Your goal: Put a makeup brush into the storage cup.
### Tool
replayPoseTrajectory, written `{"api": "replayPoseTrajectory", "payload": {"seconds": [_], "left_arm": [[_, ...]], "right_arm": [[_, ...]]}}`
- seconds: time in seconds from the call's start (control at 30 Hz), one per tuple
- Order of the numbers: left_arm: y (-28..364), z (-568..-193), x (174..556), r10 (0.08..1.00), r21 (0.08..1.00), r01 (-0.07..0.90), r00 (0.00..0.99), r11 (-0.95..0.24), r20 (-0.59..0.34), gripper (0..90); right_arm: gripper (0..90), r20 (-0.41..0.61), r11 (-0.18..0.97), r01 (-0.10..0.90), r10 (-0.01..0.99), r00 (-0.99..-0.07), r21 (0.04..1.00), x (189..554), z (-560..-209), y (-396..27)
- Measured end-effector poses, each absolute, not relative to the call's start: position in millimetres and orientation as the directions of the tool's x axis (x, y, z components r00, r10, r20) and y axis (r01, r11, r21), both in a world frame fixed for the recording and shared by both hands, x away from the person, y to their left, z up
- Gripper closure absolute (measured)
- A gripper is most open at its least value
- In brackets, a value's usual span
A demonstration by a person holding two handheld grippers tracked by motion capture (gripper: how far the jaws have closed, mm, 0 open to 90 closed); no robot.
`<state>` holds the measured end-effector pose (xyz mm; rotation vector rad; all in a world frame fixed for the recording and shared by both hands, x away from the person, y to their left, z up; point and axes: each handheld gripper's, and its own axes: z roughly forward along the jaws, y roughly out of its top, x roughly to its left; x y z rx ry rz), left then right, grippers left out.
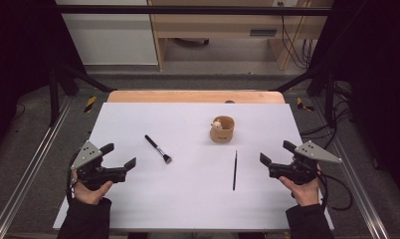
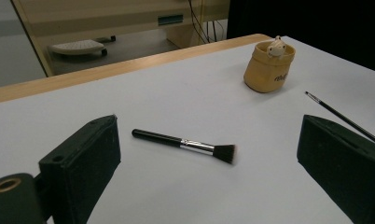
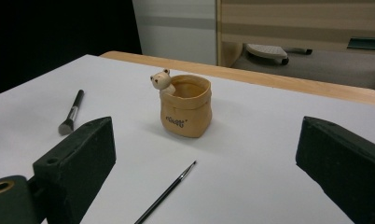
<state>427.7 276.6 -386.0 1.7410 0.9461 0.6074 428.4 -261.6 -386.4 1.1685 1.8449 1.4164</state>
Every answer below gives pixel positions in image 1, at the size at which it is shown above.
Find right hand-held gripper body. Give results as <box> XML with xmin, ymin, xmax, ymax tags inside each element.
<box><xmin>268</xmin><ymin>139</ymin><xmax>343</xmax><ymax>186</ymax></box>

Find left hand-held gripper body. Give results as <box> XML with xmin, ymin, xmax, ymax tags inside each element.
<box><xmin>70</xmin><ymin>140</ymin><xmax>128</xmax><ymax>192</ymax></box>

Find black makeup brush silver ferrule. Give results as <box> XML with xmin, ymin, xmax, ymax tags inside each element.
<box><xmin>144</xmin><ymin>133</ymin><xmax>173</xmax><ymax>165</ymax></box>

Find thin black eyeliner pencil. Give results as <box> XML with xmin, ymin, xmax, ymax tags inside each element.
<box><xmin>232</xmin><ymin>149</ymin><xmax>239</xmax><ymax>192</ymax></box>

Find tan holder cup with figurine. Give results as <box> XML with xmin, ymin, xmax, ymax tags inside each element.
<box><xmin>209</xmin><ymin>115</ymin><xmax>236</xmax><ymax>144</ymax></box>

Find person's right hand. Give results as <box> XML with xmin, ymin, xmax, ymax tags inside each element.
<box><xmin>278</xmin><ymin>163</ymin><xmax>321</xmax><ymax>207</ymax></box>

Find person's left hand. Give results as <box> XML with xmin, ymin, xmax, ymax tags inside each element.
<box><xmin>71</xmin><ymin>168</ymin><xmax>114</xmax><ymax>206</ymax></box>

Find yellow black tape marker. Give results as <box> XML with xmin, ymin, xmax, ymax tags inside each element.
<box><xmin>84</xmin><ymin>96</ymin><xmax>98</xmax><ymax>114</ymax></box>
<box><xmin>296</xmin><ymin>97</ymin><xmax>315</xmax><ymax>113</ymax></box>

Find black metal stand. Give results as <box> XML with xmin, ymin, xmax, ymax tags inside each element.
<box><xmin>274</xmin><ymin>63</ymin><xmax>338</xmax><ymax>128</ymax></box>
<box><xmin>48</xmin><ymin>61</ymin><xmax>117</xmax><ymax>127</ymax></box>

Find wooden table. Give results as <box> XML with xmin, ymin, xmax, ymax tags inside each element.
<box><xmin>106</xmin><ymin>90</ymin><xmax>287</xmax><ymax>105</ymax></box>

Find white cabinet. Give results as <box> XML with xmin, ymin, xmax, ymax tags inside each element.
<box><xmin>55</xmin><ymin>0</ymin><xmax>159</xmax><ymax>67</ymax></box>

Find black curtain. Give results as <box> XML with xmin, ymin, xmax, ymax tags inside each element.
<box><xmin>0</xmin><ymin>0</ymin><xmax>87</xmax><ymax>160</ymax></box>
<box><xmin>306</xmin><ymin>0</ymin><xmax>400</xmax><ymax>200</ymax></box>

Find grey footrest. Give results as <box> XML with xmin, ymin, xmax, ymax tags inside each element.
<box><xmin>172</xmin><ymin>37</ymin><xmax>211</xmax><ymax>47</ymax></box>

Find light wooden desk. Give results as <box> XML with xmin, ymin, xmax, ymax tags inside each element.
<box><xmin>147</xmin><ymin>0</ymin><xmax>335</xmax><ymax>72</ymax></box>

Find black floor cables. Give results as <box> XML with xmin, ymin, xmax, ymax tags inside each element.
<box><xmin>300</xmin><ymin>81</ymin><xmax>353</xmax><ymax>150</ymax></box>

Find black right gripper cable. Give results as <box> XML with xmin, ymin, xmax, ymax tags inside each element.
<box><xmin>316</xmin><ymin>172</ymin><xmax>354</xmax><ymax>212</ymax></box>

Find aluminium rail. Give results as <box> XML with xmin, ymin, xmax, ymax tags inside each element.
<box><xmin>0</xmin><ymin>96</ymin><xmax>74</xmax><ymax>239</ymax></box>
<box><xmin>311</xmin><ymin>99</ymin><xmax>392</xmax><ymax>239</ymax></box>

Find black cable bundle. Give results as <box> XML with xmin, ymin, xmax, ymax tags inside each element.
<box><xmin>279</xmin><ymin>1</ymin><xmax>316</xmax><ymax>71</ymax></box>

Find black horizontal frame bar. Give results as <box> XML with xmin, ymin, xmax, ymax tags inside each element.
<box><xmin>55</xmin><ymin>4</ymin><xmax>333</xmax><ymax>17</ymax></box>

